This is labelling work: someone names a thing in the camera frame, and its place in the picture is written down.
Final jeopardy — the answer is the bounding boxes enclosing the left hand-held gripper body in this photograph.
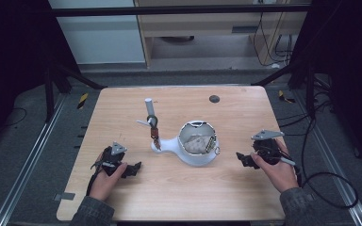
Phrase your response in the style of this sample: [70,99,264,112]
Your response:
[99,141,130,177]

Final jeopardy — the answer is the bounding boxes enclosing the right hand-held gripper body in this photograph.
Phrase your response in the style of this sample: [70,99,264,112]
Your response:
[251,129,286,166]

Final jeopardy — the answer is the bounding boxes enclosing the white stand with hook post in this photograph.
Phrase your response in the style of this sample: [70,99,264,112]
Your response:
[136,97,221,168]

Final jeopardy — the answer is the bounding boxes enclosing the grey patterned wallet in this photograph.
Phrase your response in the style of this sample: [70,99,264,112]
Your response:
[183,134,218,155]

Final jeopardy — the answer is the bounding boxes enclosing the white bowl with silver rim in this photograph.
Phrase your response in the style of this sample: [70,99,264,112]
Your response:
[177,120,219,157]

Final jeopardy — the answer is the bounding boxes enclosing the person's left hand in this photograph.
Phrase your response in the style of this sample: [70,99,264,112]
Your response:
[89,153,128,202]

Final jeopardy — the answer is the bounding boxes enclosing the person's right hand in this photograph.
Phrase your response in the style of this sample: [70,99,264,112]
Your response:
[250,138,300,193]

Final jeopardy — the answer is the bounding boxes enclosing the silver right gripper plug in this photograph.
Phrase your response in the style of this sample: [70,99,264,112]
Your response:
[278,156,297,167]

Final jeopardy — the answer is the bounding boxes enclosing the yellow black striped tape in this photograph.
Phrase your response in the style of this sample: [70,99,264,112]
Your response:
[76,91,90,110]
[277,89,297,105]

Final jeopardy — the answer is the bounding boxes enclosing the grey tape piece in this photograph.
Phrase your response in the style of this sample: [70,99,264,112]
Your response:
[53,191,76,202]

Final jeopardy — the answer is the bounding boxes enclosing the black metal stand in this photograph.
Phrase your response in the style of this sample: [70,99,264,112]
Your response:
[250,56,318,121]
[42,56,108,124]

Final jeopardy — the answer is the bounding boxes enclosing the white cabinet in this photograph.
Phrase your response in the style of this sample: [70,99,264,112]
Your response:
[46,0,147,66]

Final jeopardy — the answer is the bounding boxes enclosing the wooden desk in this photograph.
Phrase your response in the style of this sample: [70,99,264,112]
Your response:
[133,0,313,69]

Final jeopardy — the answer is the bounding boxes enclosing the black horizontal bar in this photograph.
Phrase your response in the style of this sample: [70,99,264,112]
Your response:
[48,4,313,17]

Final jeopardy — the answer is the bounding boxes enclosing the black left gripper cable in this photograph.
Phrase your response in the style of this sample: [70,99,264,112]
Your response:
[86,168,104,197]

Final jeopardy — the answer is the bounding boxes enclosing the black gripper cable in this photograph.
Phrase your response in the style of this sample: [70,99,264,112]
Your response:
[294,165,304,188]
[86,168,104,197]

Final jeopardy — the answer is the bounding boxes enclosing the black looped floor cable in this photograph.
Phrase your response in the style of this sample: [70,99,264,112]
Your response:
[301,117,359,210]

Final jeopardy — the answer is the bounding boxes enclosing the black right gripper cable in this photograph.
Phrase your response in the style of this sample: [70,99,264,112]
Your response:
[294,165,304,188]

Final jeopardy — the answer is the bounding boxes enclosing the aluminium floor rail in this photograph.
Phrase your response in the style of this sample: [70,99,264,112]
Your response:
[294,89,362,226]
[0,93,68,226]

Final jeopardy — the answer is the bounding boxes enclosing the thin black floor cable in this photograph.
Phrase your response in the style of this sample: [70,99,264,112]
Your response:
[4,106,28,127]

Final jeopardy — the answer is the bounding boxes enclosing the black hanging desk cables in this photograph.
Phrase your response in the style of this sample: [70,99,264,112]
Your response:
[252,11,294,68]

